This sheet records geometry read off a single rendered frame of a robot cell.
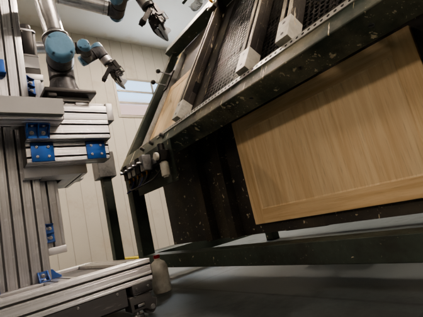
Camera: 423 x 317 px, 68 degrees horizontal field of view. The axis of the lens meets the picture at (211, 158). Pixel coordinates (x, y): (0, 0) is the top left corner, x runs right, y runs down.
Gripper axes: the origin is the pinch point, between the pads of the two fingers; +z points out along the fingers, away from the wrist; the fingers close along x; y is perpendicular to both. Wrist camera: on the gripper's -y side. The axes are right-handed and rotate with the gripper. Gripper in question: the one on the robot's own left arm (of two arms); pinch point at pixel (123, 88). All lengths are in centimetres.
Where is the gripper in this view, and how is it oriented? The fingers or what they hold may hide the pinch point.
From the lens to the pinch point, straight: 239.2
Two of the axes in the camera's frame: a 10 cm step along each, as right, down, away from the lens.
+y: 6.9, -5.7, 4.5
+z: 5.7, 8.0, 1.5
